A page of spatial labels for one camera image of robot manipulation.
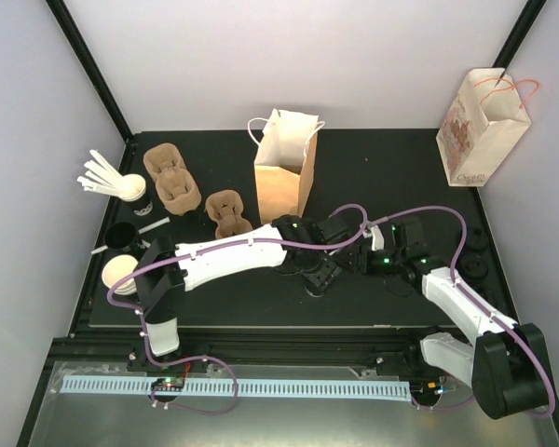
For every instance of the left black corner post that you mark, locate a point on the left black corner post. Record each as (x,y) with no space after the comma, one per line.
(64,18)

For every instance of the white wrapped straw on table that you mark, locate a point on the white wrapped straw on table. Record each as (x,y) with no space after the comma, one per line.
(141,231)

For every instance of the white printed paper bag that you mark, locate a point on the white printed paper bag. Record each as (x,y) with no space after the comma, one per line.
(485,121)

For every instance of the bundle of white wrapped straws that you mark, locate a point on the bundle of white wrapped straws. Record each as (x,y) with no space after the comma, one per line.
(101,177)

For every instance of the black paper cup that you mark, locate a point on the black paper cup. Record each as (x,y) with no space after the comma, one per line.
(123,237)

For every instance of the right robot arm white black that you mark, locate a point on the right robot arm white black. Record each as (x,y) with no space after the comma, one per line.
(503,362)

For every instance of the right black corner post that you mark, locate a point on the right black corner post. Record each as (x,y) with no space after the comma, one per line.
(518,33)

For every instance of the black corner post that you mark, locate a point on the black corner post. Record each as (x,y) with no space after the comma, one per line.
(518,33)
(64,18)

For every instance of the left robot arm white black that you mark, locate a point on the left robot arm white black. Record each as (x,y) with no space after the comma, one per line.
(290,244)

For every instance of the black aluminium frame rail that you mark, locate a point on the black aluminium frame rail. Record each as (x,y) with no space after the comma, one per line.
(395,350)

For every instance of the brown paper bag white handles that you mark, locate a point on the brown paper bag white handles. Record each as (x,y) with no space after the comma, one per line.
(285,160)

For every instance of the light blue cable duct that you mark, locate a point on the light blue cable duct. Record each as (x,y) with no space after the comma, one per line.
(243,388)

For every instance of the paper cup holding stirrers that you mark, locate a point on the paper cup holding stirrers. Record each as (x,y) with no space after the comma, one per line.
(135,194)

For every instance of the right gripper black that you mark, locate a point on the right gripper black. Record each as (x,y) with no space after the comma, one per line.
(357,261)

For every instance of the small green circuit board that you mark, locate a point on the small green circuit board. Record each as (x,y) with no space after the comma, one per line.
(173,384)

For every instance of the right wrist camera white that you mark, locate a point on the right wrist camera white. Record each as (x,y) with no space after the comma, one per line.
(377,239)

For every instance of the stacked brown pulp cup carriers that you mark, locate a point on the stacked brown pulp cup carriers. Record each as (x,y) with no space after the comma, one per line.
(175,186)

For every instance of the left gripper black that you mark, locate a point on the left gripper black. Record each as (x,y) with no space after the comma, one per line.
(321,279)

